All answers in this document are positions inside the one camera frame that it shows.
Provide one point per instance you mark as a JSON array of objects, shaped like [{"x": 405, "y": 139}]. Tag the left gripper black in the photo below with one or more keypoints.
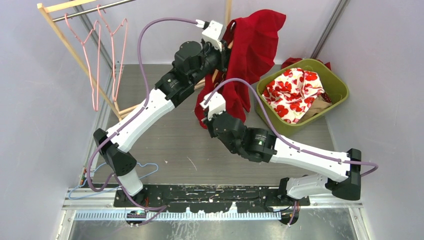
[{"x": 222, "y": 56}]

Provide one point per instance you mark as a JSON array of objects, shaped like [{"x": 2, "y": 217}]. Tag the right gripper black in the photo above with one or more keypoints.
[{"x": 208, "y": 122}]

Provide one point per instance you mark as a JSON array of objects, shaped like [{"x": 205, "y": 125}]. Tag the red garment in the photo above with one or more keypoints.
[{"x": 255, "y": 43}]

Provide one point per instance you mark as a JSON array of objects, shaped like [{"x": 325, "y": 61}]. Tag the poppy print white skirt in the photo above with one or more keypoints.
[{"x": 291, "y": 94}]

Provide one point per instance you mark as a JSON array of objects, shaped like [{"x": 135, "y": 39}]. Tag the tan brown skirt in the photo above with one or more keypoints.
[{"x": 319, "y": 105}]

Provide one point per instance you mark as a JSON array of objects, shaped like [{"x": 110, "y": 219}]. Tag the red polka dot skirt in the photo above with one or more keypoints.
[{"x": 325, "y": 97}]

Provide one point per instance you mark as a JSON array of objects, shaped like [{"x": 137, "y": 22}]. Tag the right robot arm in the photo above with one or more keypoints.
[{"x": 338, "y": 173}]

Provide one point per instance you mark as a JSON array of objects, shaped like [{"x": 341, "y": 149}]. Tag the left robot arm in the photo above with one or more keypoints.
[{"x": 192, "y": 62}]

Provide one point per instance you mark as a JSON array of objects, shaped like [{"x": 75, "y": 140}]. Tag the crumpled red cloth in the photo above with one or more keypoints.
[{"x": 292, "y": 60}]

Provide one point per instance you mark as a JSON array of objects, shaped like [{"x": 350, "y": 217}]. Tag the green plastic laundry basket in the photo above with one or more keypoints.
[{"x": 332, "y": 84}]

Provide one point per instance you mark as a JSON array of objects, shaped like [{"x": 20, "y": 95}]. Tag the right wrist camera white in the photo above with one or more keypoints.
[{"x": 214, "y": 104}]

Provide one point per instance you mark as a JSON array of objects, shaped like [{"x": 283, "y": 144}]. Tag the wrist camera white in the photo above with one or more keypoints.
[
  {"x": 214, "y": 104},
  {"x": 212, "y": 31}
]

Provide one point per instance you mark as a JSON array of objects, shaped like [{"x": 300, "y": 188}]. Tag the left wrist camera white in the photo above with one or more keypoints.
[{"x": 212, "y": 31}]

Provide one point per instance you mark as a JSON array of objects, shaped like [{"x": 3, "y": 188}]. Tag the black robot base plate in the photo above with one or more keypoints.
[{"x": 213, "y": 198}]

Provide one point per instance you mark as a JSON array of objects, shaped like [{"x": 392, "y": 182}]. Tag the metal clothes rail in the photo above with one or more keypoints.
[{"x": 95, "y": 9}]

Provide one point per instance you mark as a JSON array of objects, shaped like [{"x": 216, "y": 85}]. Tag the aluminium corner rail right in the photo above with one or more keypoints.
[{"x": 333, "y": 20}]

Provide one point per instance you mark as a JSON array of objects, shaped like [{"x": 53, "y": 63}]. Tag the wooden clothes rack frame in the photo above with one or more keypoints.
[{"x": 45, "y": 12}]

